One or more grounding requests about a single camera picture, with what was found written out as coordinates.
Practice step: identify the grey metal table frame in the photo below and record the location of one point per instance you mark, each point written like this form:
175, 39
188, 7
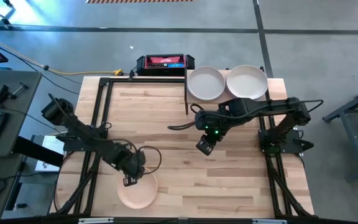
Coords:
348, 107

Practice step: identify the black flat bar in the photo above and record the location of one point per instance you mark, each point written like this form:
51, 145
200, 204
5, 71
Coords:
36, 151

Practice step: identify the grey desk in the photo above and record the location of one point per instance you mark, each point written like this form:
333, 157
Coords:
17, 124

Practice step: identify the black metal rig frame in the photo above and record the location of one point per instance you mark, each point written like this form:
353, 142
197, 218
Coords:
148, 80

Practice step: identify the black red power station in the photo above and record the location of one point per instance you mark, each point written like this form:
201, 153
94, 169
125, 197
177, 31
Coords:
165, 60

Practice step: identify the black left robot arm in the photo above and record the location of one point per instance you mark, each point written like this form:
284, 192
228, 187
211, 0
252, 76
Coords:
82, 130

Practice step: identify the black desk clamp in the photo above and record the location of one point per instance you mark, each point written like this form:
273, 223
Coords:
2, 95

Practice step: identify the peach plate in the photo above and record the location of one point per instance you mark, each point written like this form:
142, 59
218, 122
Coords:
140, 196

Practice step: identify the white plate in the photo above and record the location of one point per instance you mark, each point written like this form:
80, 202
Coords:
206, 83
246, 81

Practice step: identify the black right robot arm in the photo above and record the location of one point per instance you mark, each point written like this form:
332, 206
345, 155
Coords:
275, 107

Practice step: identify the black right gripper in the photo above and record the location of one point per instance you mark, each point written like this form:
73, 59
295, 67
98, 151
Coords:
211, 127

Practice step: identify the silver mounting bracket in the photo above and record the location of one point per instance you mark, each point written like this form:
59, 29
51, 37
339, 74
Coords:
95, 221
269, 221

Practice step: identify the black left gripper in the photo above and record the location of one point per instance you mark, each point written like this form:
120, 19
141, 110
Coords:
132, 163

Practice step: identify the white booklet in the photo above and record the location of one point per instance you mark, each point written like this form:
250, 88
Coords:
53, 146

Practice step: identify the small black floor item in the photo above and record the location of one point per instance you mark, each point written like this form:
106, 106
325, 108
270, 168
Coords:
20, 205

